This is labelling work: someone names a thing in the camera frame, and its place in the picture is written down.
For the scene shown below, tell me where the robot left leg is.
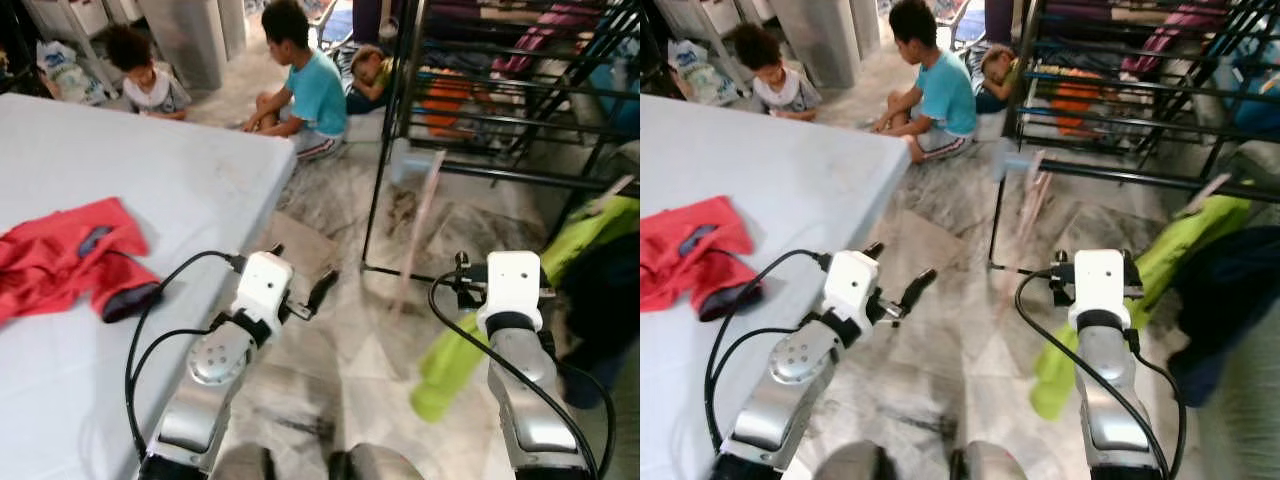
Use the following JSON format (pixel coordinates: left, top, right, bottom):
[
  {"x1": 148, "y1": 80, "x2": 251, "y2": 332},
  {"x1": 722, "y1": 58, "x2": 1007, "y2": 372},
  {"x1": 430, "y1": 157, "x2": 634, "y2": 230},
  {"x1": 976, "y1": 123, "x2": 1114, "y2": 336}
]
[
  {"x1": 812, "y1": 440, "x2": 886, "y2": 480},
  {"x1": 210, "y1": 445, "x2": 276, "y2": 480}
]

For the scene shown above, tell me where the orange garment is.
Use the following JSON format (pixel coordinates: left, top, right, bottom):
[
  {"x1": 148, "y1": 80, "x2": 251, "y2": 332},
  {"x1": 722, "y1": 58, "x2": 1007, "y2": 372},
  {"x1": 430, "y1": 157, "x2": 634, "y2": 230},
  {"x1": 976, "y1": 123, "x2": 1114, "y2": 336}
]
[
  {"x1": 1050, "y1": 68, "x2": 1101, "y2": 136},
  {"x1": 425, "y1": 70, "x2": 476, "y2": 136}
]

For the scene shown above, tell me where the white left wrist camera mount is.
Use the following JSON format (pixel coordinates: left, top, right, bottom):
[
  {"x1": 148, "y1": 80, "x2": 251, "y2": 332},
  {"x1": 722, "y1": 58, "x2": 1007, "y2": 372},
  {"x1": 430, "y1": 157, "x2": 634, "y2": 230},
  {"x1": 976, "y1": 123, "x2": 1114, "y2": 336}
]
[
  {"x1": 232, "y1": 251, "x2": 294, "y2": 331},
  {"x1": 820, "y1": 250, "x2": 881, "y2": 333}
]

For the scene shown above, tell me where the magenta garment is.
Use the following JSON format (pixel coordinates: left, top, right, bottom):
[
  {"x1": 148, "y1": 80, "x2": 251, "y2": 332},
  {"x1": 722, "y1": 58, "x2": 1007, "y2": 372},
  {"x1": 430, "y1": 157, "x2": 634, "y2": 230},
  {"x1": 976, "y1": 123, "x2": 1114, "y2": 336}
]
[
  {"x1": 1120, "y1": 0, "x2": 1226, "y2": 76},
  {"x1": 495, "y1": 0, "x2": 601, "y2": 76}
]

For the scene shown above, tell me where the red garment with blue trim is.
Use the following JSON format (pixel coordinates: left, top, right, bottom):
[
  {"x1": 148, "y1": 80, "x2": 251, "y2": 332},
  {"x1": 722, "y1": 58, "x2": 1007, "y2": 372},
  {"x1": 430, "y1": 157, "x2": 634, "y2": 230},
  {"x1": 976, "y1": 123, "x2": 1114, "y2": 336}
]
[
  {"x1": 0, "y1": 197, "x2": 163, "y2": 326},
  {"x1": 640, "y1": 195, "x2": 766, "y2": 323}
]

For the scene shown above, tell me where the brown cardboard sheet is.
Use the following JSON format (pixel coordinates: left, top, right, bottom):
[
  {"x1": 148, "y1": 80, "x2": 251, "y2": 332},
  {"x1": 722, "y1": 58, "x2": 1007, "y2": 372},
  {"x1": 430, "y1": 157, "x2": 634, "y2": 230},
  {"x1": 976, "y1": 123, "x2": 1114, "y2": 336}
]
[
  {"x1": 255, "y1": 210, "x2": 341, "y2": 291},
  {"x1": 880, "y1": 205, "x2": 961, "y2": 271}
]

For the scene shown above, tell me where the robot leg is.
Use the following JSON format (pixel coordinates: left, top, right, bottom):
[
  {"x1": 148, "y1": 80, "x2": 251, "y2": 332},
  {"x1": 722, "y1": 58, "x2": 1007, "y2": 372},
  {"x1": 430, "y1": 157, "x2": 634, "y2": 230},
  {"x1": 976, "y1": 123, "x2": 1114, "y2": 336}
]
[
  {"x1": 812, "y1": 440, "x2": 886, "y2": 480},
  {"x1": 950, "y1": 440, "x2": 1031, "y2": 480},
  {"x1": 330, "y1": 443, "x2": 426, "y2": 480},
  {"x1": 210, "y1": 445, "x2": 276, "y2": 480}
]

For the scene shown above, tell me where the black metal drying rack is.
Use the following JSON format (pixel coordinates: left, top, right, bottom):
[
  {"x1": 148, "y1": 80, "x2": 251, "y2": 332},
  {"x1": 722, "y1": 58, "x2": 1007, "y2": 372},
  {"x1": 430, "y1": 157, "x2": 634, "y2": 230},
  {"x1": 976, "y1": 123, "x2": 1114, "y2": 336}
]
[
  {"x1": 985, "y1": 0, "x2": 1280, "y2": 276},
  {"x1": 360, "y1": 0, "x2": 640, "y2": 281}
]

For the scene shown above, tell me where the robot right leg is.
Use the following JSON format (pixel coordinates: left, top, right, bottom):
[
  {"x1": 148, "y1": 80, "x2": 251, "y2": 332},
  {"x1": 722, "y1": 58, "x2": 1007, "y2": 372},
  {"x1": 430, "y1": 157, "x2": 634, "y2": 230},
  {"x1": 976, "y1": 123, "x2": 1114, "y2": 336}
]
[
  {"x1": 950, "y1": 440, "x2": 1031, "y2": 480},
  {"x1": 330, "y1": 443, "x2": 426, "y2": 480}
]

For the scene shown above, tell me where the grey metal cabinet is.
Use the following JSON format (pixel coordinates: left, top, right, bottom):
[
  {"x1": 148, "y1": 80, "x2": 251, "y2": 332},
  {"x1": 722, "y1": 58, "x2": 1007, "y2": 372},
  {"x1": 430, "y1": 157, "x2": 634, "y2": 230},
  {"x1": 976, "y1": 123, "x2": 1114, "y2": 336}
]
[
  {"x1": 768, "y1": 0, "x2": 881, "y2": 89},
  {"x1": 138, "y1": 0, "x2": 246, "y2": 93}
]

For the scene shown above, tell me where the navy blue garment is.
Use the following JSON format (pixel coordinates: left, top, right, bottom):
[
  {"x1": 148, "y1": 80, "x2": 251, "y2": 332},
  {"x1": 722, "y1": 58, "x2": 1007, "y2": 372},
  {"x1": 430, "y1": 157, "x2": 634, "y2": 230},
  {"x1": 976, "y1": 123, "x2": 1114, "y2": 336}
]
[
  {"x1": 1165, "y1": 225, "x2": 1280, "y2": 409},
  {"x1": 555, "y1": 235, "x2": 640, "y2": 411}
]

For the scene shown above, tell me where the curly haired child white shirt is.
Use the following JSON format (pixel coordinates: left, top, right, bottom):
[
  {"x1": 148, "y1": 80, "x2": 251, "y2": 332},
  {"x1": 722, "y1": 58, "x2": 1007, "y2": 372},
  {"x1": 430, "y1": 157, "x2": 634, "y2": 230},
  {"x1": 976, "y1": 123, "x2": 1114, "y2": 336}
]
[
  {"x1": 722, "y1": 22, "x2": 823, "y2": 121},
  {"x1": 100, "y1": 25, "x2": 193, "y2": 121}
]

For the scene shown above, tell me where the lying child in jeans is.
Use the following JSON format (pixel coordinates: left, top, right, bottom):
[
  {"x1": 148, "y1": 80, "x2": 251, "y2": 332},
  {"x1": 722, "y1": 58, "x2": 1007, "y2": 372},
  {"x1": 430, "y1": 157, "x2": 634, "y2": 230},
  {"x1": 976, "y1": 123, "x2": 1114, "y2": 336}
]
[
  {"x1": 345, "y1": 45, "x2": 396, "y2": 116},
  {"x1": 975, "y1": 45, "x2": 1021, "y2": 113}
]

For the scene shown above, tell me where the white printed plastic bag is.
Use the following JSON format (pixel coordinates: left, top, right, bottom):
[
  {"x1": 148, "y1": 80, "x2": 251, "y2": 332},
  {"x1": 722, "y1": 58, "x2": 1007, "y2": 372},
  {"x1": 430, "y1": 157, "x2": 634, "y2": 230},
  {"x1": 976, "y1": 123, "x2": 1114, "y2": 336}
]
[
  {"x1": 35, "y1": 40, "x2": 106, "y2": 106},
  {"x1": 668, "y1": 38, "x2": 741, "y2": 106}
]

